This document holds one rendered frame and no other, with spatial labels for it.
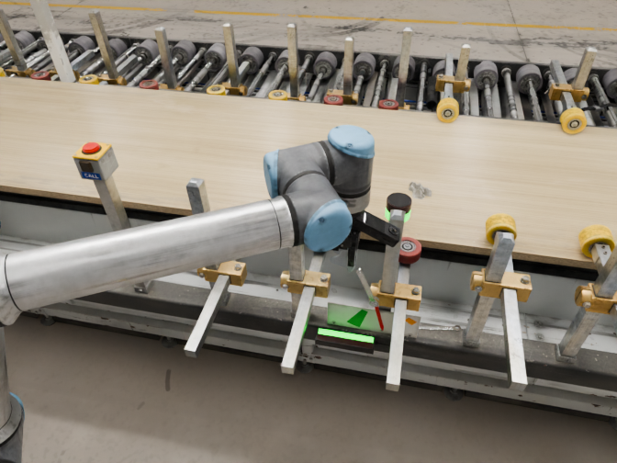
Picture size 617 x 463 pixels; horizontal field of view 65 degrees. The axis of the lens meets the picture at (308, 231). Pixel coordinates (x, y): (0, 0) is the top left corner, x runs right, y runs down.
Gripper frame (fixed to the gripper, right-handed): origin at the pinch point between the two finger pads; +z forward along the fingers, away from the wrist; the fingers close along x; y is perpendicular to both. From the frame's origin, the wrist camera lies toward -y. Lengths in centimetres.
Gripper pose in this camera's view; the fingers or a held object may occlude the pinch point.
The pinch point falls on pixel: (353, 267)
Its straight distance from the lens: 117.5
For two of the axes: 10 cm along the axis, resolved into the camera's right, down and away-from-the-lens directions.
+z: 0.1, 7.3, 6.8
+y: -9.8, -1.4, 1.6
